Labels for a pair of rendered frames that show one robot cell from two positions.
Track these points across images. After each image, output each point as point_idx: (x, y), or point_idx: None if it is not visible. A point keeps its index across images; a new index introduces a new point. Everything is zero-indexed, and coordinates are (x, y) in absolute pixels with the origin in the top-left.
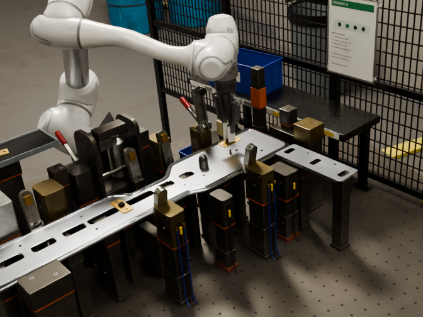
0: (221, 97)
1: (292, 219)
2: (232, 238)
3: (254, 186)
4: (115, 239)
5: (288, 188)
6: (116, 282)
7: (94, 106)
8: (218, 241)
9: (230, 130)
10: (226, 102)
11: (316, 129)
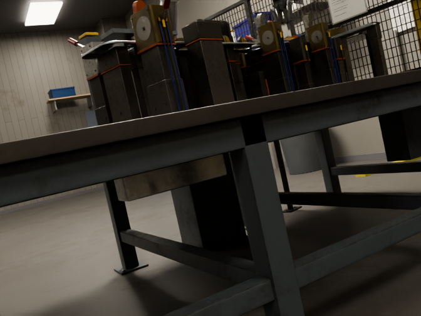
0: (277, 5)
1: (344, 76)
2: (310, 73)
3: (317, 36)
4: (233, 57)
5: (337, 47)
6: (237, 94)
7: None
8: (300, 79)
9: (287, 27)
10: (282, 5)
11: (342, 29)
